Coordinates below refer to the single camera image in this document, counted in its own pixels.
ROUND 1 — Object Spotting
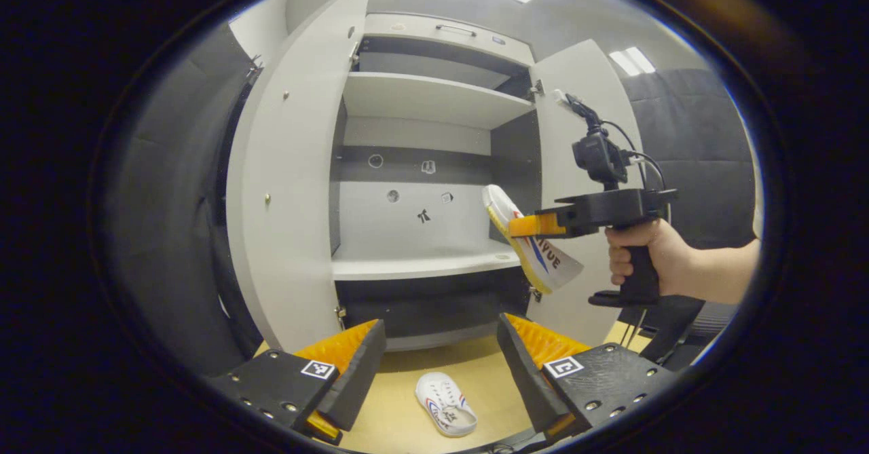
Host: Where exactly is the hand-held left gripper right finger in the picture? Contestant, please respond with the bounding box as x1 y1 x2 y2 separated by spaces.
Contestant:
498 313 680 442

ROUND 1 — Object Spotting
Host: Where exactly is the small ceiling light panel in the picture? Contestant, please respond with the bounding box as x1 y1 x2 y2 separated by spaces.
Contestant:
609 46 657 77

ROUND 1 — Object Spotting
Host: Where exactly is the white canvas shoe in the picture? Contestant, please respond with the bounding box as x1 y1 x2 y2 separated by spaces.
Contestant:
482 184 585 295
415 372 478 438

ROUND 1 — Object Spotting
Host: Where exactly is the white and grey shoe cabinet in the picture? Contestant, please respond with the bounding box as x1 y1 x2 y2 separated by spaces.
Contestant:
329 12 544 353

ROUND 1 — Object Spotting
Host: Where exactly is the white cabinet shelf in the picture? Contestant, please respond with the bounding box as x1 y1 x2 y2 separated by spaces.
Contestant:
331 238 522 282
341 72 536 131

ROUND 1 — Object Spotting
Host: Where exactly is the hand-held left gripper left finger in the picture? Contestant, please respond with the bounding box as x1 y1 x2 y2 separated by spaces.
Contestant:
207 318 388 446

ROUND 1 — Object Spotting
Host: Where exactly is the white shoe cabinet door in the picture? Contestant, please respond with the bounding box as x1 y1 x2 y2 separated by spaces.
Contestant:
526 39 646 346
226 0 375 354

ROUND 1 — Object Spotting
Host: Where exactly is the white cabinet drawer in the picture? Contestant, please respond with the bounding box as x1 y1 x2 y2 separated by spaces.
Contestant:
363 12 537 68

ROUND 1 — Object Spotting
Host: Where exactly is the black backdrop cloth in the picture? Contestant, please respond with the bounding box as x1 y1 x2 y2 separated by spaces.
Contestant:
621 67 758 251
102 23 272 381

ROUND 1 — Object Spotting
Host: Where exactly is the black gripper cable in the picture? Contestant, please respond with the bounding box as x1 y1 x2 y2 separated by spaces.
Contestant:
601 120 671 227

